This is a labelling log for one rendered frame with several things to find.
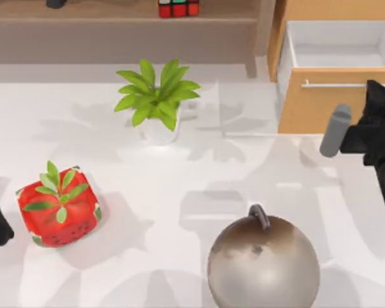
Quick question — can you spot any pale grey rounded box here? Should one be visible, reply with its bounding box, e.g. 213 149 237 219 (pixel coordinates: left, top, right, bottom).
319 103 353 158

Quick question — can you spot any pale wooden drawer front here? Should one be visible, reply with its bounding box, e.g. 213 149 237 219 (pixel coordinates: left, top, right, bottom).
277 66 385 135

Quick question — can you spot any pulled-out drawer white inside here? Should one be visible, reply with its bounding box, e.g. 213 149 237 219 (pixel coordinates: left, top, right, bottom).
279 20 385 70

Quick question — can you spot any wooden cupboard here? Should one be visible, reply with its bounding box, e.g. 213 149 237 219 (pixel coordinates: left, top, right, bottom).
266 0 385 85

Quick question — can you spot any green plant in white pot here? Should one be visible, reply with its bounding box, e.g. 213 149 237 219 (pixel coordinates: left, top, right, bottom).
114 58 202 146

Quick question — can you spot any multicoloured puzzle cube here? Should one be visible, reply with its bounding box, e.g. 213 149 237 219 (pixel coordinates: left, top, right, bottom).
157 0 201 19

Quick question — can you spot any wooden open shelf unit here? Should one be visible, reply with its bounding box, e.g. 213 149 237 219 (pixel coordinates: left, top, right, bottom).
0 0 277 79

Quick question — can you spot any red strawberry cube plant pot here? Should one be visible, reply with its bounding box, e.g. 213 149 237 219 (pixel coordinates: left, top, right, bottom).
15 160 103 248

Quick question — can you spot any long metal drawer handle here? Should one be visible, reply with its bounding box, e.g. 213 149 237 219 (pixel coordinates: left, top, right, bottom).
301 79 370 89

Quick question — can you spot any grey-brown round ball with handle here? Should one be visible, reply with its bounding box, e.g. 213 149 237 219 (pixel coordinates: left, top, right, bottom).
207 203 321 308

